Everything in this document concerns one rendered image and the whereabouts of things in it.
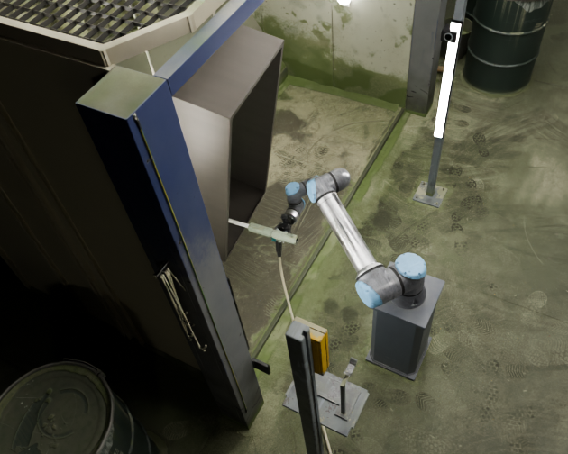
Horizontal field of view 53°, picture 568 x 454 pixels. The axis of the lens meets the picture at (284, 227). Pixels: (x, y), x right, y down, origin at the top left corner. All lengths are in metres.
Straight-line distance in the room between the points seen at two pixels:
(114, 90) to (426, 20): 3.13
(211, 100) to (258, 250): 1.66
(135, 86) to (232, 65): 1.14
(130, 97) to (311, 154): 3.07
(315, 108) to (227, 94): 2.44
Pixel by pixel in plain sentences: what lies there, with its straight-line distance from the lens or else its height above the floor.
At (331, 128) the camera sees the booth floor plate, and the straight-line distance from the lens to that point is 4.77.
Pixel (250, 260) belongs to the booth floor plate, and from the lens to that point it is 3.94.
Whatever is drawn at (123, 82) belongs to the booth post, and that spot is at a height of 2.29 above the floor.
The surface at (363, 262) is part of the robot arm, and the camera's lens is 2.82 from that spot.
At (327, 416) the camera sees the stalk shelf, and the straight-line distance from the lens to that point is 2.59.
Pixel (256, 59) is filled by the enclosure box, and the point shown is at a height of 1.65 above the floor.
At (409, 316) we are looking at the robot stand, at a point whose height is 0.64.
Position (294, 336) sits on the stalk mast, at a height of 1.64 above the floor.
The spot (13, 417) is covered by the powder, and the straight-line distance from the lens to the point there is 2.89.
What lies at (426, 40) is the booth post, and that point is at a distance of 4.54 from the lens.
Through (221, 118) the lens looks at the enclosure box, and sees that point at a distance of 2.51.
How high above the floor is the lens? 3.22
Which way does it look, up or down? 51 degrees down
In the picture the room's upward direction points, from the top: 8 degrees counter-clockwise
